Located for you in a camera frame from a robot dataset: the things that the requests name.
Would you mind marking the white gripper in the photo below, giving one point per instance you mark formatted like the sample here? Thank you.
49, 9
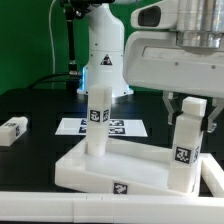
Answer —
154, 60

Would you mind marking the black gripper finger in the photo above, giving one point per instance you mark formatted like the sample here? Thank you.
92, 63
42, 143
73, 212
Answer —
208, 122

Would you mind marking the white desk top tray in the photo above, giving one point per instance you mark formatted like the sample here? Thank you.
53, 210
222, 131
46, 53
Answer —
127, 168

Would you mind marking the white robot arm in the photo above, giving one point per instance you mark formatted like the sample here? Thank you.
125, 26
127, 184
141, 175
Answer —
196, 23

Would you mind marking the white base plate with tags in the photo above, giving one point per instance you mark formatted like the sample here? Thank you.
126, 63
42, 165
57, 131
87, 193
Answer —
117, 127

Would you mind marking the white side fence rail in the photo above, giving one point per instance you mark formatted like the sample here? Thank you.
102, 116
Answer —
213, 175

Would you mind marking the white front fence rail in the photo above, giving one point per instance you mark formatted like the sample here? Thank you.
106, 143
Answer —
105, 208

